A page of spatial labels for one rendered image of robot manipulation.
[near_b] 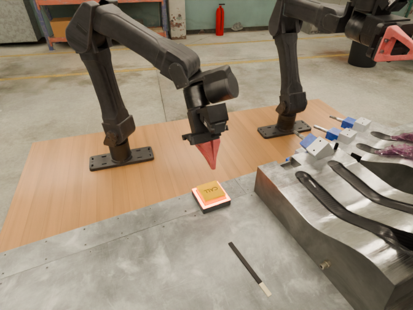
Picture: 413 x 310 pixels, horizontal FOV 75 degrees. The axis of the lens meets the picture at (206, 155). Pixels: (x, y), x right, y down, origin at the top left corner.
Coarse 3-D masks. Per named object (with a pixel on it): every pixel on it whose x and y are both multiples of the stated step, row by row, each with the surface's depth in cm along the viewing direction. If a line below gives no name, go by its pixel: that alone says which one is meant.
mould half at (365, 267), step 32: (320, 160) 73; (352, 160) 73; (256, 192) 75; (288, 192) 63; (352, 192) 64; (384, 192) 64; (288, 224) 64; (320, 224) 56; (320, 256) 56; (352, 256) 48; (384, 256) 45; (352, 288) 50; (384, 288) 43
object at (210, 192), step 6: (198, 186) 72; (204, 186) 72; (210, 186) 72; (216, 186) 72; (198, 192) 72; (204, 192) 70; (210, 192) 70; (216, 192) 70; (222, 192) 70; (204, 198) 69; (210, 198) 69; (216, 198) 69; (222, 198) 70
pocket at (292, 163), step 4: (292, 160) 74; (280, 164) 74; (284, 164) 74; (288, 164) 75; (292, 164) 75; (296, 164) 73; (300, 164) 72; (284, 168) 74; (288, 168) 74; (292, 168) 74
